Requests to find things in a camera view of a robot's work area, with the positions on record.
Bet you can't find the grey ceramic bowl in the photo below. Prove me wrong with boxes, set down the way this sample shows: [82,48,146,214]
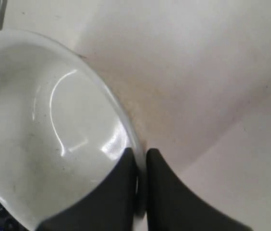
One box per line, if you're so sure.
[0,30,148,231]

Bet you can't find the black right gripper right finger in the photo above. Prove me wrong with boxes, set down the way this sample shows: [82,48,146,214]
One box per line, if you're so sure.
[146,148,251,231]

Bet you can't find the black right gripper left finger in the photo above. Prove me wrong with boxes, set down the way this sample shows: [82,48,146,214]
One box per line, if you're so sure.
[37,148,137,231]

